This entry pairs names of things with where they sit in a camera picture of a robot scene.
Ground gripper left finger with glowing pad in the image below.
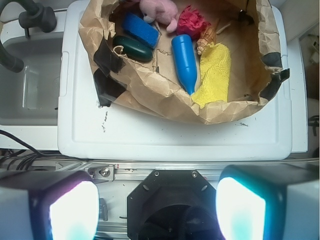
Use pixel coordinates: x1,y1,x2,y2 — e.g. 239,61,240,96
0,170,100,240

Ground white plastic bin lid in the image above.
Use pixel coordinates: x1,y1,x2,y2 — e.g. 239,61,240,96
57,0,293,163

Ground grey plastic tub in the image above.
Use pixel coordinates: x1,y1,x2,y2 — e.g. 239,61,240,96
0,9,68,127

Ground dark green oval object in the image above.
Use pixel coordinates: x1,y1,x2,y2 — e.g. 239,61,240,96
112,35,153,62

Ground red crumpled cloth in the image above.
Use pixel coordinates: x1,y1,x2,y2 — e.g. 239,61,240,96
176,5,211,40

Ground blue sponge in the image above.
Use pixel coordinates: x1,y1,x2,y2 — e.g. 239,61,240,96
121,12,159,49

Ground orange spiral seashell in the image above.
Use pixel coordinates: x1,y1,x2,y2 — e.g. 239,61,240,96
196,18,220,56

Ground black cable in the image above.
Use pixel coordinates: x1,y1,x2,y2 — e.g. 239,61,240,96
0,129,62,173

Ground yellow cloth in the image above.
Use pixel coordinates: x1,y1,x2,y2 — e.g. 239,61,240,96
191,42,232,109

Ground black octagonal mount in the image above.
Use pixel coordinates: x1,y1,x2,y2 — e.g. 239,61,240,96
127,169,224,240

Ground pink plush toy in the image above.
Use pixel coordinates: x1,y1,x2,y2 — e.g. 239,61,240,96
139,0,178,33

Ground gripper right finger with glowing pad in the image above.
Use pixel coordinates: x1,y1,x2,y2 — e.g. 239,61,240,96
215,164,320,240

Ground blue plastic bottle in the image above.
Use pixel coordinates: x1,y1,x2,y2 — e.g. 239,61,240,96
171,34,198,95

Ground brown paper bag liner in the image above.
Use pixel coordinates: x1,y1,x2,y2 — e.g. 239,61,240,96
79,0,290,125

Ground aluminium frame rail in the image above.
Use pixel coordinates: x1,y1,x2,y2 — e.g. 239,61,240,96
54,160,227,182

